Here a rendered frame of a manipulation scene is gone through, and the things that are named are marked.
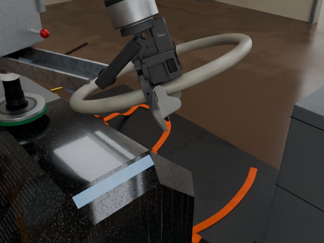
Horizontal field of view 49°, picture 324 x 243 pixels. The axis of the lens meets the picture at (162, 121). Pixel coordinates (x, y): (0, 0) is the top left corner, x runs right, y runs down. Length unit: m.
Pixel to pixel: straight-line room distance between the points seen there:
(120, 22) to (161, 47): 0.09
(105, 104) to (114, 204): 0.47
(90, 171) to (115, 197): 0.11
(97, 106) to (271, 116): 2.47
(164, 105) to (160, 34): 0.13
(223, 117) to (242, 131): 0.25
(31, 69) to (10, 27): 0.16
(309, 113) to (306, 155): 0.19
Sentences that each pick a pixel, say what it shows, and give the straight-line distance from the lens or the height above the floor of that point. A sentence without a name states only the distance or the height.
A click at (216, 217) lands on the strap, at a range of 2.10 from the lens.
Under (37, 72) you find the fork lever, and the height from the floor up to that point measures 1.08.
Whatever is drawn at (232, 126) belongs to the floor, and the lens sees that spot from 2.91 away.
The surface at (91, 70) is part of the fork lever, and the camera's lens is 1.17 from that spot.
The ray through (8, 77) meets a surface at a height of 1.00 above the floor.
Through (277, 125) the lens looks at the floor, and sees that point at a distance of 3.02.
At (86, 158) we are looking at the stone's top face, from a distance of 1.22.
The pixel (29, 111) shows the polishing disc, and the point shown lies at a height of 0.86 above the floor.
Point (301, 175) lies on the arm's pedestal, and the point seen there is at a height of 0.54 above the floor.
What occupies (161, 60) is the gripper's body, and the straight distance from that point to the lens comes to 0.66.
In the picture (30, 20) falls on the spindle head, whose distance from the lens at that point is 1.33.
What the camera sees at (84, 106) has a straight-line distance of 0.80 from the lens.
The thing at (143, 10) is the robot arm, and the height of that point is 1.37.
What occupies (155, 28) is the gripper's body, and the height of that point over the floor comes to 1.34.
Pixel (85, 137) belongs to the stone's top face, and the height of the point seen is 0.80.
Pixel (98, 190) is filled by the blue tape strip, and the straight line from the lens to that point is 1.13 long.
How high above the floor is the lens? 1.54
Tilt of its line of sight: 32 degrees down
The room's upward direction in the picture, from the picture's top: straight up
